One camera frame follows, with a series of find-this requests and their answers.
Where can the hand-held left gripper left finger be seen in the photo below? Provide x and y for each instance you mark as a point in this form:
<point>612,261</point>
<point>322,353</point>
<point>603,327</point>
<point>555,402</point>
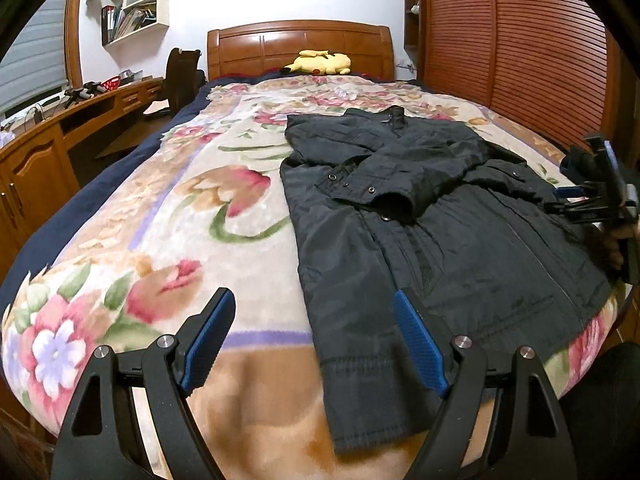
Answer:
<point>207,345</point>

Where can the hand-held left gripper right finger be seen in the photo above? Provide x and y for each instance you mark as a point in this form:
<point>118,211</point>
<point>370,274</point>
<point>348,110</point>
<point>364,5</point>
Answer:
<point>420,342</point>

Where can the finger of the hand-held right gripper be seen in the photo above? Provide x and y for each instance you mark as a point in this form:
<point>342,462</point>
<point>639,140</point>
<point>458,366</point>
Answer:
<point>610,165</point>
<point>585,207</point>

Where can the black jacket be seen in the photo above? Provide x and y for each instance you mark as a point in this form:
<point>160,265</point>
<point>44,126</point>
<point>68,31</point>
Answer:
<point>450,260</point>

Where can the person's right hand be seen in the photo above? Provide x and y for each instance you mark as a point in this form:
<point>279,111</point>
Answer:
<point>612,245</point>

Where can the navy folded garment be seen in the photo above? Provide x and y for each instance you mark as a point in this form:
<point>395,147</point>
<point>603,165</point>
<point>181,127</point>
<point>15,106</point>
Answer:
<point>575,161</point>

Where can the floral blanket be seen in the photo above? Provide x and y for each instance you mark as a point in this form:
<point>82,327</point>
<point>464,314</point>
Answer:
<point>175,210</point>

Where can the wooden louvered wardrobe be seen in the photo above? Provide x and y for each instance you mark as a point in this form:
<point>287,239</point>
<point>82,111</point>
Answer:
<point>525,35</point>

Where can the person's black pants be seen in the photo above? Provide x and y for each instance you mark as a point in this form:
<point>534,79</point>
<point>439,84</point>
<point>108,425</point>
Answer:
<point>600,410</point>

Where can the wooden desk with cabinets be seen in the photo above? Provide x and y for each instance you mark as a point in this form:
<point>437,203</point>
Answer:
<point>35,170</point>

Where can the dark brown chair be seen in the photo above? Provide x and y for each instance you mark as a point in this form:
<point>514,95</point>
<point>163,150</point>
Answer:
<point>180,80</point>

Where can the red basket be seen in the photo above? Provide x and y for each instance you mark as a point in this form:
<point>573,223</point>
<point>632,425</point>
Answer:
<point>111,84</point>

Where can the grey metal bowl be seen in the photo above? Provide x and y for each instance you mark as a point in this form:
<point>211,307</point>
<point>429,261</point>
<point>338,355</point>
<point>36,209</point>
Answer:
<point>126,76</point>

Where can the black stand device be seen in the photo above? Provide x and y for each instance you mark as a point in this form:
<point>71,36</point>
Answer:
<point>82,93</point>

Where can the lilac plastic bag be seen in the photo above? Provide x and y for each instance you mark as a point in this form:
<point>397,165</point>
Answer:
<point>4,136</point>

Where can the yellow plush toy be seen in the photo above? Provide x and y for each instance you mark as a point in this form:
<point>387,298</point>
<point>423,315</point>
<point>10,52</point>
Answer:
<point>320,62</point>

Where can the wooden bed headboard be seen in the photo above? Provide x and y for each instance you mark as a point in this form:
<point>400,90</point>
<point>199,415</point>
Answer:
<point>260,45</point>

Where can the stack of books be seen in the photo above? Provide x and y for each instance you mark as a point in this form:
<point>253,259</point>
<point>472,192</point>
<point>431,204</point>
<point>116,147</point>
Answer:
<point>135,20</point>

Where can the grey window blind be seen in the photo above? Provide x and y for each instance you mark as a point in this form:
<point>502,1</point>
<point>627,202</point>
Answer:
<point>30,60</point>

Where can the black binder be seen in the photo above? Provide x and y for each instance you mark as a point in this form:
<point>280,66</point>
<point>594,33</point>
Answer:
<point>106,22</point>

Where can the white wall socket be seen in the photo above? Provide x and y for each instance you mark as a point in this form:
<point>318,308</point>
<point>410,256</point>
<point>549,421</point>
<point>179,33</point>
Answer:
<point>404,63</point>

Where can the white wall shelf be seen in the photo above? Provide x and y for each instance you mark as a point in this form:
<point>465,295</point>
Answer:
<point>162,15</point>

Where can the wooden window frame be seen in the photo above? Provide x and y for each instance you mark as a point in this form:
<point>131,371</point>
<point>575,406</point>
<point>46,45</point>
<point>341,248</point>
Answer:
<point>75,30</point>

